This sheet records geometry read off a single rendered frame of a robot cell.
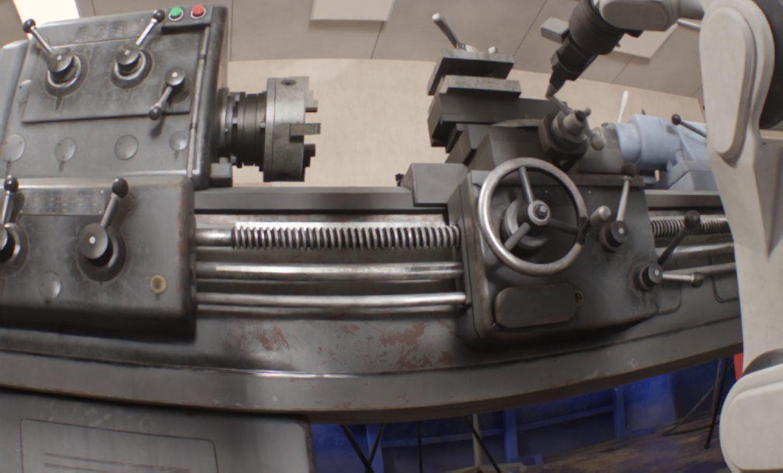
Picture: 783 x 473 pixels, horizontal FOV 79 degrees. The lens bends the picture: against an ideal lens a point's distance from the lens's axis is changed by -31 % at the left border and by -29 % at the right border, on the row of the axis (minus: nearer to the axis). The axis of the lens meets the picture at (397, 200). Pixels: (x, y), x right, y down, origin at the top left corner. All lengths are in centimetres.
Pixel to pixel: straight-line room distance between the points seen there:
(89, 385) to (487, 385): 66
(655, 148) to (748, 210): 128
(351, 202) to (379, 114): 392
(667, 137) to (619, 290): 80
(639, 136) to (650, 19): 96
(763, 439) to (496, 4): 459
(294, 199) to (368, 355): 31
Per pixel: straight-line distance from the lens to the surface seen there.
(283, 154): 144
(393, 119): 512
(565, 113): 116
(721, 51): 56
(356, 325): 117
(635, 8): 88
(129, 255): 103
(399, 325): 118
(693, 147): 190
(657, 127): 186
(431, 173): 125
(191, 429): 107
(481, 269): 106
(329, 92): 516
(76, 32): 149
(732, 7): 56
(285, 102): 144
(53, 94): 138
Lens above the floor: 35
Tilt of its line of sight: 22 degrees up
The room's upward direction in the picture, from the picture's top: 5 degrees counter-clockwise
